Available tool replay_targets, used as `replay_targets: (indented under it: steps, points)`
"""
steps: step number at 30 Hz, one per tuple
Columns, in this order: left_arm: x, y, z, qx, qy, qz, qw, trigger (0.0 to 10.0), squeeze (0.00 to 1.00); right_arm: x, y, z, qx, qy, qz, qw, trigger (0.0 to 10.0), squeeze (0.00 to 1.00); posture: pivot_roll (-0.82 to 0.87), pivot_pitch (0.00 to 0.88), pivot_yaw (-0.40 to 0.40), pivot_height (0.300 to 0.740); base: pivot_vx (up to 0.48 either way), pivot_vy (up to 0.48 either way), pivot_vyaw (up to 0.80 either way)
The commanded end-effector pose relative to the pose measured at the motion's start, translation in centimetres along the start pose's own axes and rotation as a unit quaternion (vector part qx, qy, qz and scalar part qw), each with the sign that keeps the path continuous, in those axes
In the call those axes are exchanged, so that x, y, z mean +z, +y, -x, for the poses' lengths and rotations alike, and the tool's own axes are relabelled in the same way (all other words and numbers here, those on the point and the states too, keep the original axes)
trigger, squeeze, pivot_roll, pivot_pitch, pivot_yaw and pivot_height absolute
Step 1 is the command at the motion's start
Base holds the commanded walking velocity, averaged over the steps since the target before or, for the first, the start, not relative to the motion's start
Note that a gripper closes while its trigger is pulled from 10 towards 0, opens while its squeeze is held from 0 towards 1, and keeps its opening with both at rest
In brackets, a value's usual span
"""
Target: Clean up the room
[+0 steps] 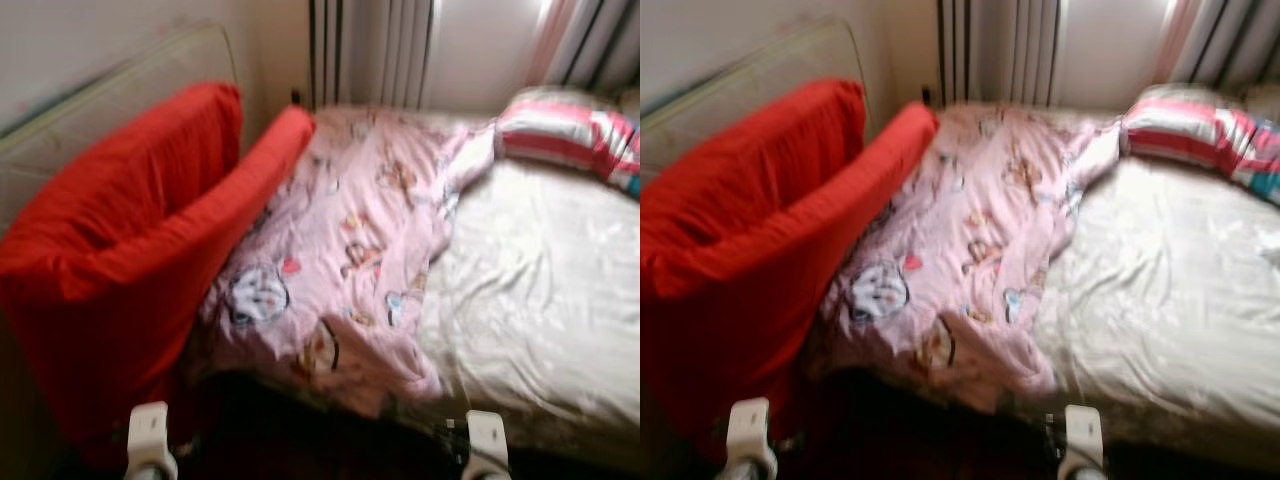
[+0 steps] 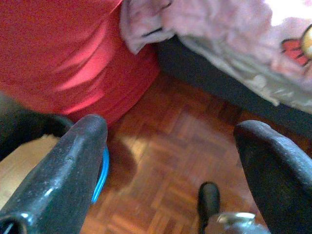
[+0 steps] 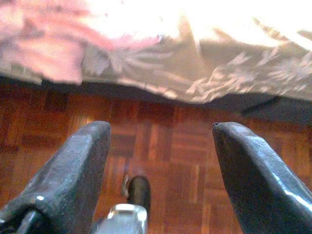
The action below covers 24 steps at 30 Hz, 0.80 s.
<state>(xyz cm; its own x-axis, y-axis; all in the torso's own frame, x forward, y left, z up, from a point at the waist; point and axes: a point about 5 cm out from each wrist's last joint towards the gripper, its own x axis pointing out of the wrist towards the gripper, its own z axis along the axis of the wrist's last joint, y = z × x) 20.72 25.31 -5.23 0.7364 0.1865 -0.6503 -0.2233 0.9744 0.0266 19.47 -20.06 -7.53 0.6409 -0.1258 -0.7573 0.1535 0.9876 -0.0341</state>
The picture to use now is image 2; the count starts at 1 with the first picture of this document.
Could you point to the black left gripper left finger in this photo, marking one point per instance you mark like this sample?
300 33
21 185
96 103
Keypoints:
53 185

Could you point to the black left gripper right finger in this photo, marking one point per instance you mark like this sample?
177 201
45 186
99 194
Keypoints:
280 185

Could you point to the black trash bin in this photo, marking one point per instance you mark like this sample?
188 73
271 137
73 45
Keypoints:
22 124

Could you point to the silver robot left leg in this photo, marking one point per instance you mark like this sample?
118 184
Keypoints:
209 200

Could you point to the beige floral bed sheet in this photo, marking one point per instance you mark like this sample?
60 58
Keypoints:
273 85

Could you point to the dark bed base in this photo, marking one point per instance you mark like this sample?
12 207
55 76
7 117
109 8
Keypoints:
207 73

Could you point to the red cushion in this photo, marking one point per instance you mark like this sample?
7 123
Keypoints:
61 48

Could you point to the pink cartoon print blanket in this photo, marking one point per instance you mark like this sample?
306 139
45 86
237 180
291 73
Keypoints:
219 22

